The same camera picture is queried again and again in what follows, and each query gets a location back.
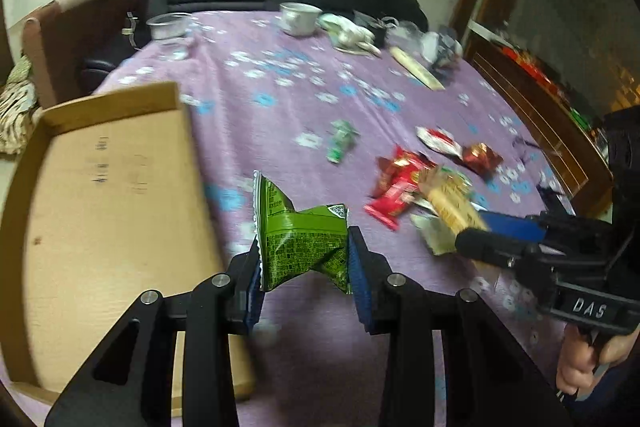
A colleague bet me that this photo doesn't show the tan biscuit packet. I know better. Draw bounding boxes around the tan biscuit packet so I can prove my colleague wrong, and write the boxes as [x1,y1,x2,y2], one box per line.
[418,168,489,235]

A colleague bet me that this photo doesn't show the green snack packet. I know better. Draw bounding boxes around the green snack packet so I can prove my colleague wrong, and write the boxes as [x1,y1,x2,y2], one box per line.
[253,171,350,294]

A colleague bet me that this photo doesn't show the dark red candy packet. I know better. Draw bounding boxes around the dark red candy packet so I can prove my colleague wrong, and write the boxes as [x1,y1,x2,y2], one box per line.
[461,143,503,180]

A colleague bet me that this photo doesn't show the person's right hand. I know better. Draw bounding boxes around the person's right hand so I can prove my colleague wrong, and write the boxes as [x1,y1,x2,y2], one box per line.
[555,324,639,395]

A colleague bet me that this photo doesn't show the pale green flat packet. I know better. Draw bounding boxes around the pale green flat packet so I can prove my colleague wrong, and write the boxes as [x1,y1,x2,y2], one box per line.
[410,213,456,256]

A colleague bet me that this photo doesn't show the bright red snack packet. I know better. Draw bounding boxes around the bright red snack packet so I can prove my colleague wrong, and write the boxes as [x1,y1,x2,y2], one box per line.
[363,180,419,231]

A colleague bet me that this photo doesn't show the red gold snack packet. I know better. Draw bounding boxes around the red gold snack packet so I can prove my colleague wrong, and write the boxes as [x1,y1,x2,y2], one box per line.
[371,145,437,198]

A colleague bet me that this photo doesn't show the white red snack packet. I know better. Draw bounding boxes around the white red snack packet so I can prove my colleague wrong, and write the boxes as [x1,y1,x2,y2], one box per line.
[416,127,463,159]

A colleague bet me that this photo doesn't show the small green candy packet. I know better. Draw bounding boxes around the small green candy packet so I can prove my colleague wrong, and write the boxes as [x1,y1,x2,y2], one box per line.
[326,119,359,165]

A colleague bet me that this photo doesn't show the purple floral tablecloth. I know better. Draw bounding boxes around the purple floral tablecloth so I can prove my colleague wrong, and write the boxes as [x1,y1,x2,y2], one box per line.
[0,8,597,427]

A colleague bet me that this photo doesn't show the long beige packet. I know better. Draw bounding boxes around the long beige packet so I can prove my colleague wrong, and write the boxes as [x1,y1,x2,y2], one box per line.
[390,46,445,91]

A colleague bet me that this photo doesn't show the shallow cardboard box tray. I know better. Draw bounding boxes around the shallow cardboard box tray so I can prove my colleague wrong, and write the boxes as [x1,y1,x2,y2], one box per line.
[1,82,254,426]

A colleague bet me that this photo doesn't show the crumpled clear plastic bag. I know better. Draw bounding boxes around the crumpled clear plastic bag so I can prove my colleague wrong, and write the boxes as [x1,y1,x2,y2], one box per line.
[387,20,463,70]

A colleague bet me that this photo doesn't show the white cloth bundle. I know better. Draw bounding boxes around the white cloth bundle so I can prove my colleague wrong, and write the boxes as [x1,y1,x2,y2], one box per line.
[318,13,381,57]

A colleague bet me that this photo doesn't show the white ceramic mug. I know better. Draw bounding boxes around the white ceramic mug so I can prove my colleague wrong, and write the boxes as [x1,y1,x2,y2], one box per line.
[279,2,322,38]

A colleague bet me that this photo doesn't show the clear plastic cup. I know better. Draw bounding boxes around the clear plastic cup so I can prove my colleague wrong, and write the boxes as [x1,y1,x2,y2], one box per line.
[146,12,194,62]

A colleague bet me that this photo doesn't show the patterned cushion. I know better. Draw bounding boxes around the patterned cushion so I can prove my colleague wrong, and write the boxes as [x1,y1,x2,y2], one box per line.
[0,55,41,156]

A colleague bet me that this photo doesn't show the brown armchair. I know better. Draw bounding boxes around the brown armchair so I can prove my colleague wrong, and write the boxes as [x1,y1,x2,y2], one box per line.
[22,0,138,108]

